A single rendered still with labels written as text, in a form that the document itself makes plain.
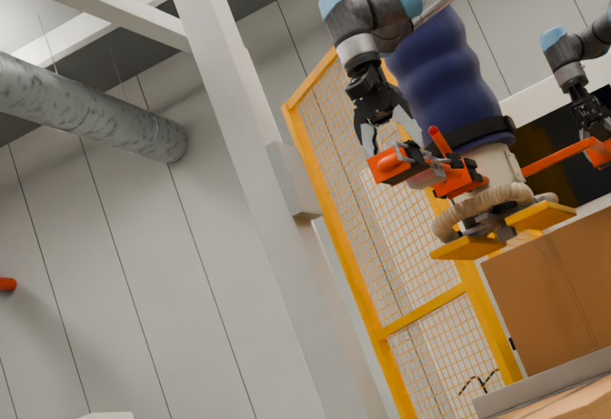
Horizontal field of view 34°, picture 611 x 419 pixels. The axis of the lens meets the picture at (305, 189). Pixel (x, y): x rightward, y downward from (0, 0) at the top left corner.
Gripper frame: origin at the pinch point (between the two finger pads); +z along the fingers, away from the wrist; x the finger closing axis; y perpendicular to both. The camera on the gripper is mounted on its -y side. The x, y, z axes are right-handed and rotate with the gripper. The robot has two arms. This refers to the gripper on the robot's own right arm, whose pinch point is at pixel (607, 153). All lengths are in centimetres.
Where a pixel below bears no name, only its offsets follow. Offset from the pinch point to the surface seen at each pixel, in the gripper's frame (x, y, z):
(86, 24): -518, -632, -499
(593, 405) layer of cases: -6, 116, 52
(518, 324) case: -42, -12, 31
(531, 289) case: -35.0, -11.6, 23.4
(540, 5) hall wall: -82, -887, -347
